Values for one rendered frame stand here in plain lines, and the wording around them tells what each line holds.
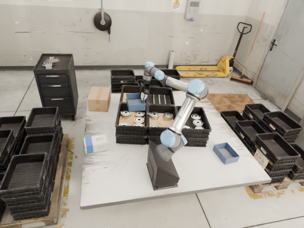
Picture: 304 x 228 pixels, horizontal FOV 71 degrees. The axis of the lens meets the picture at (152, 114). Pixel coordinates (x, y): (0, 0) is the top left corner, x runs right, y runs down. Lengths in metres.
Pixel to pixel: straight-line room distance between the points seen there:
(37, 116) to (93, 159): 1.26
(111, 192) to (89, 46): 3.93
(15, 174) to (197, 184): 1.63
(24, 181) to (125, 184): 0.94
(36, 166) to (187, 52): 4.35
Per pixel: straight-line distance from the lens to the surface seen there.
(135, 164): 1.94
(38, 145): 2.75
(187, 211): 2.57
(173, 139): 1.53
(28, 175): 2.32
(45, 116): 3.00
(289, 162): 2.84
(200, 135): 2.11
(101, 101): 2.48
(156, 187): 1.78
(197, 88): 1.55
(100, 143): 2.01
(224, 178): 2.02
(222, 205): 2.74
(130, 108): 1.90
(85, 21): 5.06
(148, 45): 5.29
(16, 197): 2.20
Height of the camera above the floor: 2.15
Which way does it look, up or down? 35 degrees down
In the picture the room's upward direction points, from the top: 6 degrees clockwise
